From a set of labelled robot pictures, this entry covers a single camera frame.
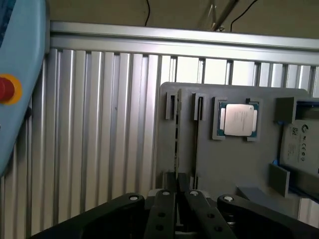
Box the grey parts rack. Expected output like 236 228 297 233
154 81 315 215

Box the silver CPU chip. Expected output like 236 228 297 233
218 101 259 138

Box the blue disk carrier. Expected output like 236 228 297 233
270 99 319 197

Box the silver hard disk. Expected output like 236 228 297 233
281 119 319 174

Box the slanted metal rod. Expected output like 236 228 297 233
211 0 239 31

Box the red emergency stop button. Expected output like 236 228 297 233
0 77 15 101

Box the light blue teach pendant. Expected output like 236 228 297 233
0 0 52 178

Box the aluminium table frame rail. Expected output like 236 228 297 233
49 20 319 66

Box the thin black cable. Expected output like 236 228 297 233
230 4 253 32
144 0 151 27

